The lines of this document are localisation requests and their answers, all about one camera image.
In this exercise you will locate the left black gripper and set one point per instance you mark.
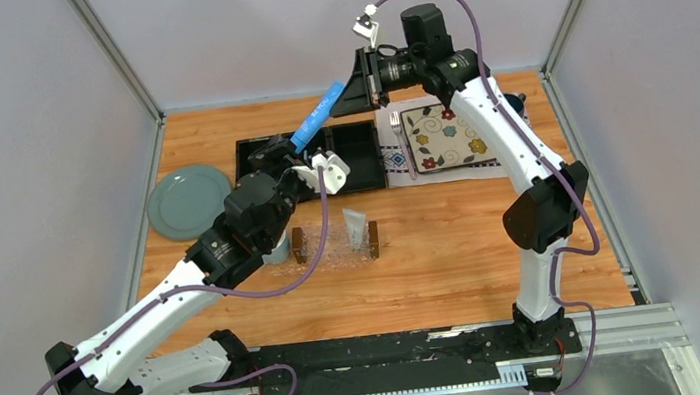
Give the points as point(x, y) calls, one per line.
point(280, 152)

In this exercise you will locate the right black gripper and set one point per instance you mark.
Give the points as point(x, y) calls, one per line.
point(364, 91)

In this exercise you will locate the blue toothpaste tube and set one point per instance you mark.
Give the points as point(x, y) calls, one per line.
point(316, 118)

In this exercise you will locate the light blue mug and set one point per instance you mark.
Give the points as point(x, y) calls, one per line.
point(280, 253)

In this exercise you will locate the grey white toothpaste tube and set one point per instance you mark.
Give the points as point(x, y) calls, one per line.
point(356, 228)

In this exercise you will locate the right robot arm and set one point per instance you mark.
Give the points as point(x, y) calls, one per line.
point(550, 192)

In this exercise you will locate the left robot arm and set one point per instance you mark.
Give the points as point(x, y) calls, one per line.
point(117, 360)

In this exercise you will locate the black compartment organizer box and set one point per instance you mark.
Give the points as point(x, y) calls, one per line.
point(356, 143)

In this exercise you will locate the square floral plate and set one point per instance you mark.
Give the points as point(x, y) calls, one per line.
point(438, 139)

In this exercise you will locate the patterned white placemat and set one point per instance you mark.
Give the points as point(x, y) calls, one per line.
point(394, 163)

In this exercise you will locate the grey blue round plate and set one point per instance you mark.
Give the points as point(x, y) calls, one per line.
point(186, 202)

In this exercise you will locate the dark blue mug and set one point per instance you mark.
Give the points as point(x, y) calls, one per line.
point(517, 102)

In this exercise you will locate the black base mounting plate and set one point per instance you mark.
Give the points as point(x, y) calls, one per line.
point(400, 362)

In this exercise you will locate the pink handled fork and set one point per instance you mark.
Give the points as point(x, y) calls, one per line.
point(397, 128)

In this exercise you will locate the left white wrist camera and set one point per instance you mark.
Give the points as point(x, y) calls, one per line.
point(327, 173)

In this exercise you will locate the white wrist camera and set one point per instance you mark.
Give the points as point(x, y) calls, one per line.
point(366, 27)
point(327, 173)

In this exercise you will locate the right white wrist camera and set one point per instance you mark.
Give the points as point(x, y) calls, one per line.
point(366, 27)

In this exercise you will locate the clear glass tray wooden handles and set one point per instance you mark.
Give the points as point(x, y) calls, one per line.
point(339, 254)

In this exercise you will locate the aluminium frame rail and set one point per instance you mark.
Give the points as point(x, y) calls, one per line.
point(603, 332)

